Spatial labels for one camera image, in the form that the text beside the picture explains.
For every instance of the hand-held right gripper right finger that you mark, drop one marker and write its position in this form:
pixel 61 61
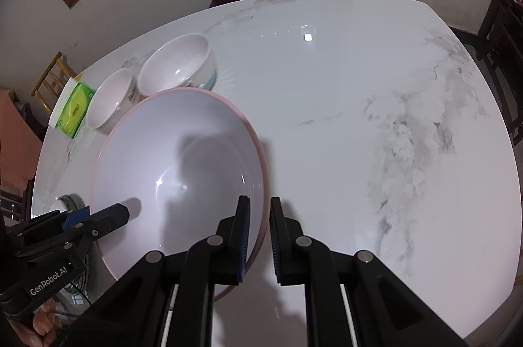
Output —
pixel 276 236

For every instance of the pink bowl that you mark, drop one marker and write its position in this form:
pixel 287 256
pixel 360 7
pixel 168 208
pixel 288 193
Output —
pixel 184 134

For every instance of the white ribbed bowl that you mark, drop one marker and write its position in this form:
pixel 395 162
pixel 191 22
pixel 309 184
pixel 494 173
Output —
pixel 110 98

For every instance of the green tissue box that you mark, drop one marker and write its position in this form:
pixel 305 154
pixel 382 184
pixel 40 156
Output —
pixel 75 110

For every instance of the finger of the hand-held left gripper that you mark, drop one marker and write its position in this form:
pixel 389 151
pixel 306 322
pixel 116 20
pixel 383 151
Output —
pixel 75 219
pixel 114 214

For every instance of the orange cloth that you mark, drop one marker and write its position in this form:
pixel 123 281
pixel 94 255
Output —
pixel 16 142

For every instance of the bamboo chair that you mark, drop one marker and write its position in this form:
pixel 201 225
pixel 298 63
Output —
pixel 60 59

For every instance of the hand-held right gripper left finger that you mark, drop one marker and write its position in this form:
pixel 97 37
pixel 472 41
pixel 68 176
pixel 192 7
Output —
pixel 244 236

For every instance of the person's left hand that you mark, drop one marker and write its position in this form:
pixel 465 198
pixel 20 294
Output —
pixel 36 326

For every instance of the white printed bowl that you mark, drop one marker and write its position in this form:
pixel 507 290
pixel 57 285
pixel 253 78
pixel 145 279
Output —
pixel 175 61

